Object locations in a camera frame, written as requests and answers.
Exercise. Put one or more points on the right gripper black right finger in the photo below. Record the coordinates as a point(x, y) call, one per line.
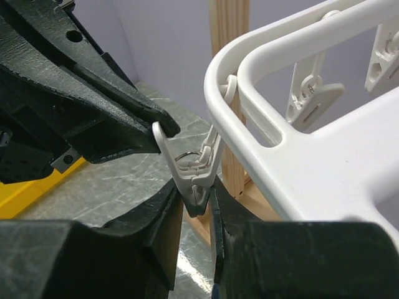
point(287, 259)

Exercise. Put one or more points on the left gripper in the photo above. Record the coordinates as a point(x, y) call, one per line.
point(61, 100)

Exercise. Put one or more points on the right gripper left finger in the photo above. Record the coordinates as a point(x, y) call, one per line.
point(131, 256)

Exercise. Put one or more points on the white clip hanger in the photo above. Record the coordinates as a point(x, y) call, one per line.
point(336, 173)

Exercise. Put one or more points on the navy blue underwear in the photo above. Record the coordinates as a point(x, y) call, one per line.
point(215, 294)

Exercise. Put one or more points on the yellow plastic tray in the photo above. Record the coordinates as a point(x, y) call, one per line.
point(17, 197)

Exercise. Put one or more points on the wooden hanging rack frame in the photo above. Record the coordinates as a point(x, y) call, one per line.
point(229, 20)

